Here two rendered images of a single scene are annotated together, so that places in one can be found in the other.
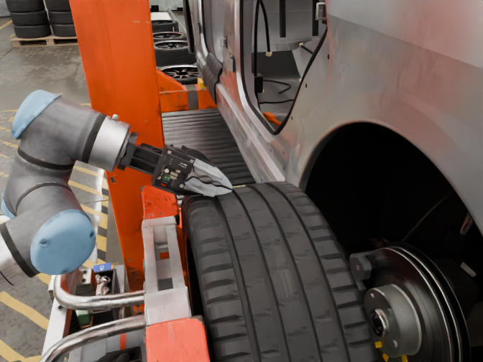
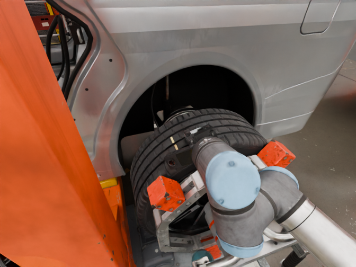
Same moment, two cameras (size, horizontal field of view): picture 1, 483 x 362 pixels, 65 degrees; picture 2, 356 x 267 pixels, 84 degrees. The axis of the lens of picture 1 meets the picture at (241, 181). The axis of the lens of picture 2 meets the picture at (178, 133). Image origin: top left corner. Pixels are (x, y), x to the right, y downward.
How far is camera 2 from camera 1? 89 cm
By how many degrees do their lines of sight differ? 74
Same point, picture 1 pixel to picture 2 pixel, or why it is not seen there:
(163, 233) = not seen: hidden behind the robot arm
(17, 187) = (265, 212)
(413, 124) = (202, 57)
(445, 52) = (211, 26)
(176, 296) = (255, 158)
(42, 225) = (290, 178)
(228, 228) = (223, 133)
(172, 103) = not seen: outside the picture
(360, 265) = not seen: hidden behind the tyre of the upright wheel
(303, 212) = (205, 112)
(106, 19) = (56, 119)
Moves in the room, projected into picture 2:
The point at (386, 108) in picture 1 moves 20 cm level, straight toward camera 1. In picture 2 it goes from (185, 60) to (237, 65)
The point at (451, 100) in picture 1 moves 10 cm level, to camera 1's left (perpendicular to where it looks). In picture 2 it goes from (217, 41) to (224, 49)
